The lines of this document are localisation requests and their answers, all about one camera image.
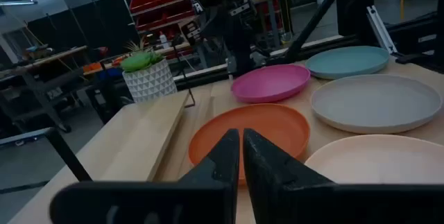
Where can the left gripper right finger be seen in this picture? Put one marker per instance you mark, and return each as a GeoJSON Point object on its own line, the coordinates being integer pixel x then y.
{"type": "Point", "coordinates": [277, 189]}

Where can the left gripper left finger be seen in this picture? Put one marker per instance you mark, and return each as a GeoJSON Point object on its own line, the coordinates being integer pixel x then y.
{"type": "Point", "coordinates": [215, 196]}

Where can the orange plate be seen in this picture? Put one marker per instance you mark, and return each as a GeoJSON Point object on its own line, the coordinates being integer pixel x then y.
{"type": "Point", "coordinates": [263, 120]}

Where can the magenta plate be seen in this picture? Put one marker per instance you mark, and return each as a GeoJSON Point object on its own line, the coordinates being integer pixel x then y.
{"type": "Point", "coordinates": [270, 83]}

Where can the cream plate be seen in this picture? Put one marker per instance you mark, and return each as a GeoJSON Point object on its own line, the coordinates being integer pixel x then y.
{"type": "Point", "coordinates": [381, 158]}

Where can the grey plate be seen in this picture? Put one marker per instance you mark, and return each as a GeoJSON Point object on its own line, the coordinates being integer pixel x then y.
{"type": "Point", "coordinates": [374, 102]}

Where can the light teal plate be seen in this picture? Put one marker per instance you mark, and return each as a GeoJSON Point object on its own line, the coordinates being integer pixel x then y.
{"type": "Point", "coordinates": [347, 61]}

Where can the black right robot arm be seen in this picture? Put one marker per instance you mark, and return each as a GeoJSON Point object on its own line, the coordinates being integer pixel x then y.
{"type": "Point", "coordinates": [243, 50]}

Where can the white bottle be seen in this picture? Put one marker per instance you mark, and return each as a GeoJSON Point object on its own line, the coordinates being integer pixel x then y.
{"type": "Point", "coordinates": [163, 41]}

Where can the green succulent plant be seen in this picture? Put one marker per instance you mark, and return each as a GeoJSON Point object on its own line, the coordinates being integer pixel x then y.
{"type": "Point", "coordinates": [138, 61]}

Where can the white patterned plant pot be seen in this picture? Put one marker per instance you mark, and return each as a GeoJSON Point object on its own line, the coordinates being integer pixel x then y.
{"type": "Point", "coordinates": [149, 82]}

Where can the black partition screen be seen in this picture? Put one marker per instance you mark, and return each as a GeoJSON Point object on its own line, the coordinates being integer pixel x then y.
{"type": "Point", "coordinates": [86, 23]}

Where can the wooden workbench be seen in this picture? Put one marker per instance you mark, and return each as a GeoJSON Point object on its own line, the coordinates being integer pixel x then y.
{"type": "Point", "coordinates": [52, 57]}

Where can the black aluminium table frame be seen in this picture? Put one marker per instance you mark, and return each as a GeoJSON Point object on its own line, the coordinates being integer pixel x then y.
{"type": "Point", "coordinates": [312, 19]}

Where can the silver metal bracket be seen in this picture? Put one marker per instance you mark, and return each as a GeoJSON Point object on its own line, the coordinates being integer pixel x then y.
{"type": "Point", "coordinates": [379, 30]}

